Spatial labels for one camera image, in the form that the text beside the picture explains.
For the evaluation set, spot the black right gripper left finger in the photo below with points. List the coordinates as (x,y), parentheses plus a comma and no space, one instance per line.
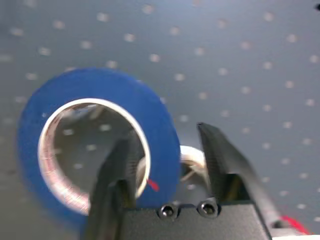
(110,180)

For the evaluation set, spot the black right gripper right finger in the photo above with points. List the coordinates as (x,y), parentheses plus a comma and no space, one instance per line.
(220,155)

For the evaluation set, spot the blue tape roll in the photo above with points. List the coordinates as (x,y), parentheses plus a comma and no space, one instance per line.
(100,85)

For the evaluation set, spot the grey perforated pegboard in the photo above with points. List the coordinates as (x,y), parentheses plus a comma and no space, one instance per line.
(225,50)

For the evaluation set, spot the white tape roll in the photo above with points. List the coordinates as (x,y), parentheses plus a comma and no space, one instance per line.
(191,152)

